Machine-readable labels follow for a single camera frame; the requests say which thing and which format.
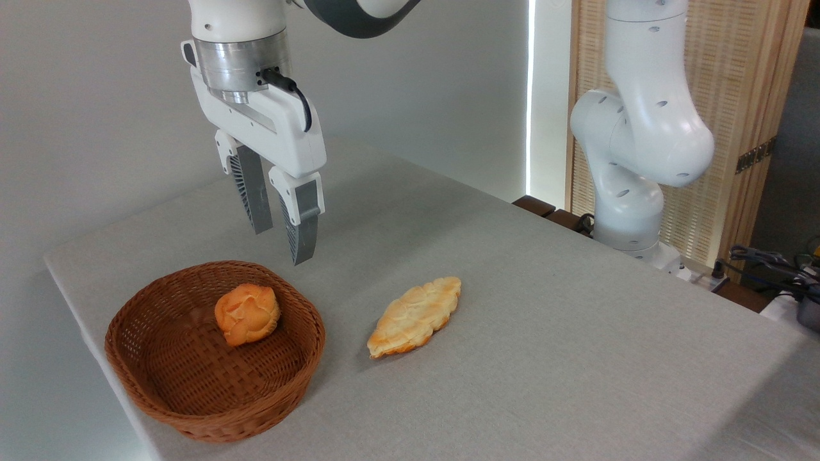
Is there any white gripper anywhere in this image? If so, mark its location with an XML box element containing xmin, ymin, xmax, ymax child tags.
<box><xmin>190</xmin><ymin>67</ymin><xmax>328</xmax><ymax>266</ymax></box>

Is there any long braided bread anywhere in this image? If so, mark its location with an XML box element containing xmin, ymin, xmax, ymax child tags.
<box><xmin>366</xmin><ymin>276</ymin><xmax>463</xmax><ymax>359</ymax></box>

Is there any round orange bread bun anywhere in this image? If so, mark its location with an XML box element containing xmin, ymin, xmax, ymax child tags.
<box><xmin>214</xmin><ymin>284</ymin><xmax>281</xmax><ymax>347</ymax></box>

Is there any brown wicker basket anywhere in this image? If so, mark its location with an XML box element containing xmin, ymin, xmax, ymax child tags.
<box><xmin>104</xmin><ymin>260</ymin><xmax>327</xmax><ymax>444</ymax></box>

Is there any dark wooden table edge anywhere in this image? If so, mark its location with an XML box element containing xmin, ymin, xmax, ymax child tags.
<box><xmin>512</xmin><ymin>195</ymin><xmax>598</xmax><ymax>239</ymax></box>

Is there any dark metal screen hinge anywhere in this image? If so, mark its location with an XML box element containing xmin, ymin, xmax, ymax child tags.
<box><xmin>735</xmin><ymin>137</ymin><xmax>778</xmax><ymax>175</ymax></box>

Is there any bamboo folding screen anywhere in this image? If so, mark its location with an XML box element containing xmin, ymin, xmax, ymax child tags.
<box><xmin>565</xmin><ymin>0</ymin><xmax>812</xmax><ymax>282</ymax></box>

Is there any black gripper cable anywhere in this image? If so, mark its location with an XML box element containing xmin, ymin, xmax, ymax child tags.
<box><xmin>260</xmin><ymin>68</ymin><xmax>313</xmax><ymax>134</ymax></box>

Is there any black cable bundle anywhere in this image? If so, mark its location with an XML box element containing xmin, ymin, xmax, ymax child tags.
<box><xmin>728</xmin><ymin>243</ymin><xmax>820</xmax><ymax>303</ymax></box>

